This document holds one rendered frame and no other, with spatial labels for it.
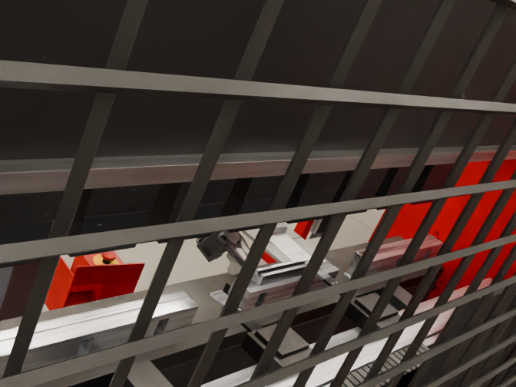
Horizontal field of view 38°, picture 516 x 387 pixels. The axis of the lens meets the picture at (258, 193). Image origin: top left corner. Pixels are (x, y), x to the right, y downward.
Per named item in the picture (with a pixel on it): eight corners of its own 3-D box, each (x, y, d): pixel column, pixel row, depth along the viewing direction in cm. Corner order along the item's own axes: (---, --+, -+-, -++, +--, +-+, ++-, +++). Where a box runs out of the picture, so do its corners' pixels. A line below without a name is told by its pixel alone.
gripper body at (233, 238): (218, 253, 186) (190, 214, 185) (245, 236, 183) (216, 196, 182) (210, 265, 179) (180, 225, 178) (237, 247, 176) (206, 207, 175)
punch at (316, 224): (328, 233, 199) (342, 203, 195) (333, 236, 198) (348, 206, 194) (305, 236, 191) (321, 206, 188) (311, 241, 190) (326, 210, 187)
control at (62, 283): (98, 280, 213) (117, 229, 206) (124, 316, 203) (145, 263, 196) (33, 285, 199) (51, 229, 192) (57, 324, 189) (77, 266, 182)
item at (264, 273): (299, 267, 199) (303, 258, 198) (306, 274, 198) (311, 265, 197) (250, 278, 184) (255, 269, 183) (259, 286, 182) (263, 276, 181)
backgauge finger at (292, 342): (230, 293, 171) (239, 276, 169) (310, 367, 158) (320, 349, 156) (194, 302, 162) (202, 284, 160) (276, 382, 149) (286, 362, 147)
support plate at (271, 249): (256, 205, 219) (258, 202, 219) (320, 256, 206) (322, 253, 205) (215, 210, 205) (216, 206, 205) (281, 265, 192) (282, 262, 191)
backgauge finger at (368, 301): (325, 269, 201) (332, 255, 199) (398, 330, 187) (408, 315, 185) (299, 276, 191) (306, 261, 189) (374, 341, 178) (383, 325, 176)
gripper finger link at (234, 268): (242, 285, 184) (219, 255, 182) (260, 273, 181) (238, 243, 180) (239, 290, 181) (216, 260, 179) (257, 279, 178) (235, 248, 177)
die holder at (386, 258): (418, 255, 265) (431, 233, 262) (431, 265, 262) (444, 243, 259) (341, 276, 227) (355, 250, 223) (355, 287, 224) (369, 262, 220)
